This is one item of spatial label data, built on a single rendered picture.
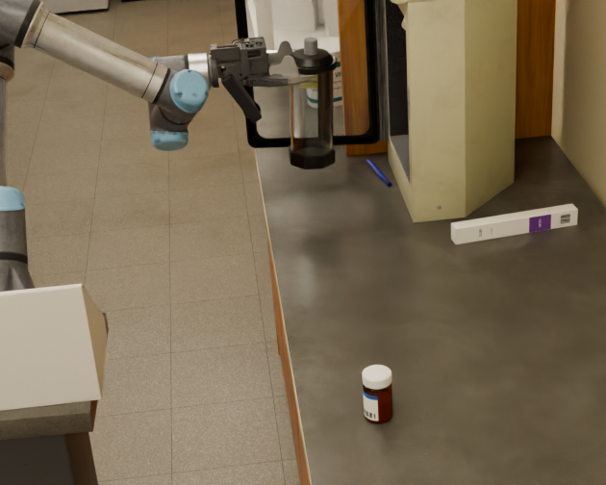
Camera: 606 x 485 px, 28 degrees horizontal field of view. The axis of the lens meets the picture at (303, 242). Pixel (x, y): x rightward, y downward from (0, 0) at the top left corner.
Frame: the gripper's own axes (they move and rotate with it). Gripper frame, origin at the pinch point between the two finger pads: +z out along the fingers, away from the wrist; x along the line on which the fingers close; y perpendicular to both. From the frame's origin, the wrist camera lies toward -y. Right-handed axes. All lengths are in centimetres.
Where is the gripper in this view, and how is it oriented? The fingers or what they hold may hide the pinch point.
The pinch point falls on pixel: (308, 71)
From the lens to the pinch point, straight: 251.8
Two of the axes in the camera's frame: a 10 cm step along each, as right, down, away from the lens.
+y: -0.6, -8.8, -4.7
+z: 9.9, -1.0, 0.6
